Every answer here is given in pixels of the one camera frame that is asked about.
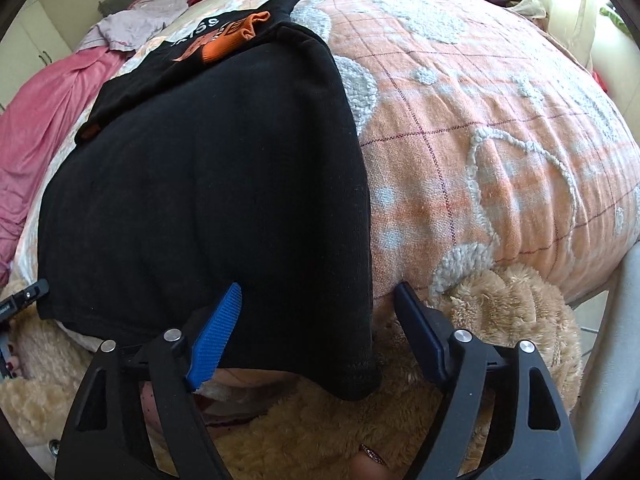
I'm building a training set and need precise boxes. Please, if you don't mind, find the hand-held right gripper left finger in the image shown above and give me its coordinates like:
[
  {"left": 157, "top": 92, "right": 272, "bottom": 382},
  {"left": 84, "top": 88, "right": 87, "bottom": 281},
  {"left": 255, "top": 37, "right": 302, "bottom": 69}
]
[{"left": 54, "top": 282, "right": 244, "bottom": 480}]

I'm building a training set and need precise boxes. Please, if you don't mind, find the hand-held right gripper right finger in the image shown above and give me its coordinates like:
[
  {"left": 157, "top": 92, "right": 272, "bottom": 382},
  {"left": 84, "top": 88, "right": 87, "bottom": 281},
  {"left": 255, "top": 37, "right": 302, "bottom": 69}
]
[{"left": 394, "top": 282, "right": 583, "bottom": 480}]

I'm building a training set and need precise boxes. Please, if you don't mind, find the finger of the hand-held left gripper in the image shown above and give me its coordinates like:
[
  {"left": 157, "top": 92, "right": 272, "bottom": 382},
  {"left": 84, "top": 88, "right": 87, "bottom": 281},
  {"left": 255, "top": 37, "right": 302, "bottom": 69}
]
[{"left": 0, "top": 279, "right": 51, "bottom": 322}]

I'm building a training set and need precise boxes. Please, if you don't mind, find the black sweater with orange cuffs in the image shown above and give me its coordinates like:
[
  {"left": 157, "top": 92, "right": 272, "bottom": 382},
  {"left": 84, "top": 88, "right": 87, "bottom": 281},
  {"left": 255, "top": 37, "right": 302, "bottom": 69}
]
[{"left": 36, "top": 0, "right": 381, "bottom": 402}]

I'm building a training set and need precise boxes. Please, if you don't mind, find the person's left hand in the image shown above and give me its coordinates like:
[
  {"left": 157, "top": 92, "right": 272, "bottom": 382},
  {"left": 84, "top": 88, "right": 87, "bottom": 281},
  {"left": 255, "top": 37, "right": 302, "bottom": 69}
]
[{"left": 0, "top": 337, "right": 25, "bottom": 381}]

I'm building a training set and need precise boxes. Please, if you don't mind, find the person's right hand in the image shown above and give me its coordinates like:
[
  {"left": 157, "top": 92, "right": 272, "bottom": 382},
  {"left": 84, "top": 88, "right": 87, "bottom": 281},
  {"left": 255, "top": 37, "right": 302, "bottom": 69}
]
[{"left": 350, "top": 442, "right": 401, "bottom": 480}]

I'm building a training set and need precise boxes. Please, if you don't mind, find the fluffy beige coat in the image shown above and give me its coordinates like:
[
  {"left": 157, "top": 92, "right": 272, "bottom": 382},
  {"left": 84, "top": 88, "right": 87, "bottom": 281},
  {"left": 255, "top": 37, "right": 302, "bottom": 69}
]
[{"left": 0, "top": 262, "right": 583, "bottom": 480}]

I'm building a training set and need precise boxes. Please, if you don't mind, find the pink blanket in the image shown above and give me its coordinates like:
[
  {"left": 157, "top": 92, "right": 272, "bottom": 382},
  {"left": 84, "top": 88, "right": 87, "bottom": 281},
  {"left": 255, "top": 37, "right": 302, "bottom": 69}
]
[{"left": 0, "top": 45, "right": 128, "bottom": 286}]

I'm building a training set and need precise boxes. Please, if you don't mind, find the white furniture panel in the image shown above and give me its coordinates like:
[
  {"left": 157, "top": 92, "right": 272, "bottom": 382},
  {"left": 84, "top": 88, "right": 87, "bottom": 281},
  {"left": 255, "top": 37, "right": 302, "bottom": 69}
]
[{"left": 570, "top": 245, "right": 640, "bottom": 476}]

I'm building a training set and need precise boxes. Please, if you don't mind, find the peach checked bedspread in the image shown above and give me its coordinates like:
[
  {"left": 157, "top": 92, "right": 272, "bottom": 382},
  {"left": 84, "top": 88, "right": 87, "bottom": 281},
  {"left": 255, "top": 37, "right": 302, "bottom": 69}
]
[{"left": 10, "top": 0, "right": 640, "bottom": 306}]

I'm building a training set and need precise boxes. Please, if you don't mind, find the cream wardrobe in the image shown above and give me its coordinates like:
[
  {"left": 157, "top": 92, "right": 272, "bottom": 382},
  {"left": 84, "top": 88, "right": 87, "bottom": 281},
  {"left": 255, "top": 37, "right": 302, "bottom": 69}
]
[{"left": 0, "top": 0, "right": 76, "bottom": 111}]

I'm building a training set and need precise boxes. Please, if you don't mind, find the lilac garment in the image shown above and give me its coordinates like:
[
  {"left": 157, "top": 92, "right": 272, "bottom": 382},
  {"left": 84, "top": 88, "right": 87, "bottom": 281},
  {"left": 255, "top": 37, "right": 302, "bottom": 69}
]
[{"left": 75, "top": 0, "right": 190, "bottom": 53}]

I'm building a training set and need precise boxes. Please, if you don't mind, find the cream curtain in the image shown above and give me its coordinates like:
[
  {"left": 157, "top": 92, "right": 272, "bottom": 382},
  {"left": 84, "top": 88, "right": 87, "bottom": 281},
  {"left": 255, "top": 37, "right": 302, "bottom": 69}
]
[{"left": 500, "top": 0, "right": 606, "bottom": 71}]

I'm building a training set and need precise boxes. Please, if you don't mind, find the green cloth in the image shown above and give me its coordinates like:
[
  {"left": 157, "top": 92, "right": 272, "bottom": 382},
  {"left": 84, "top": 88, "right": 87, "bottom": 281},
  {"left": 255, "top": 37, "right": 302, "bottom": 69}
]
[{"left": 597, "top": 5, "right": 636, "bottom": 36}]

